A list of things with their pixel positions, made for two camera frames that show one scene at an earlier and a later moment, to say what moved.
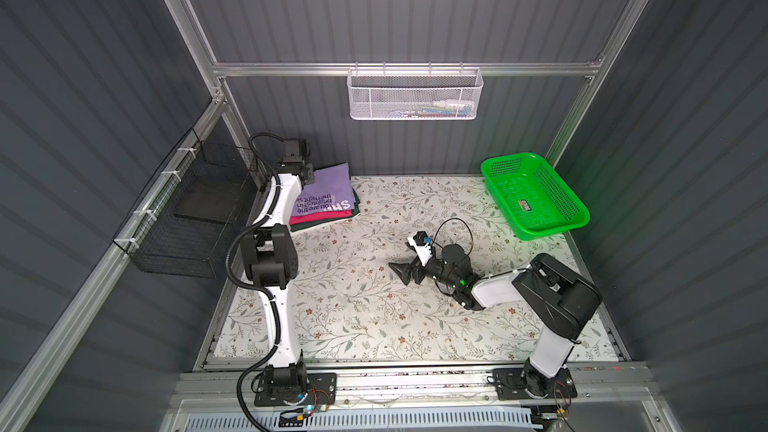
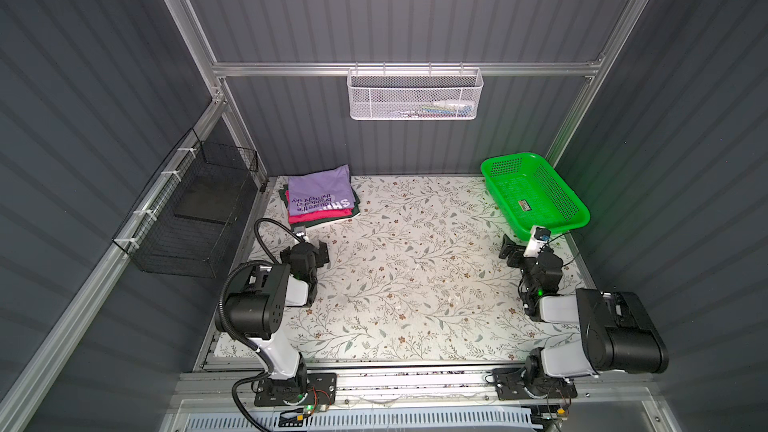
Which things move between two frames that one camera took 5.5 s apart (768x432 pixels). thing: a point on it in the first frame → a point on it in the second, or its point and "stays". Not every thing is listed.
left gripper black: (306, 169) → (318, 255)
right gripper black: (417, 268) → (511, 248)
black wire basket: (183, 221) stays
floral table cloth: (352, 305) stays
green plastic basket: (532, 196) stays
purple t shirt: (331, 190) stays
